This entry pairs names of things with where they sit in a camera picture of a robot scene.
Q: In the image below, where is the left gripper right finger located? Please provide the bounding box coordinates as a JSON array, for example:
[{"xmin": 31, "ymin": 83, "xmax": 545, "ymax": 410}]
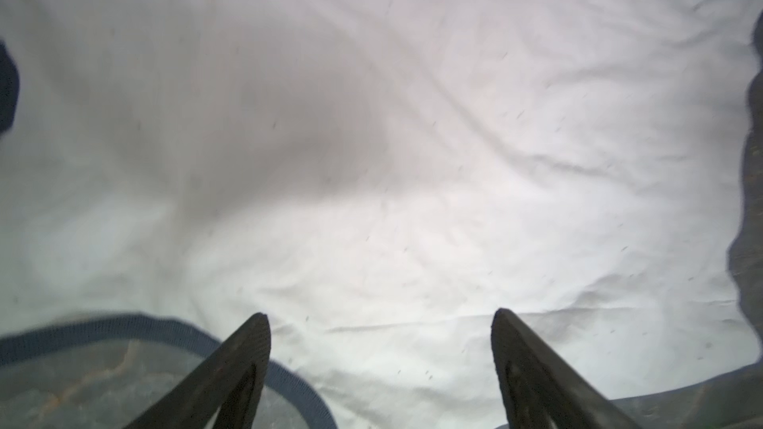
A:
[{"xmin": 491, "ymin": 309, "xmax": 638, "ymax": 429}]

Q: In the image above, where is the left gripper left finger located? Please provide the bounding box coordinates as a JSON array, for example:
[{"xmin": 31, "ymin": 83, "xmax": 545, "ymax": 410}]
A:
[{"xmin": 128, "ymin": 313, "xmax": 271, "ymax": 429}]

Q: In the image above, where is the white navy-trimmed tank top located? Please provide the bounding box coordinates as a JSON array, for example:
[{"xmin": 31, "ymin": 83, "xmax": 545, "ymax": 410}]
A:
[{"xmin": 1, "ymin": 0, "xmax": 762, "ymax": 428}]

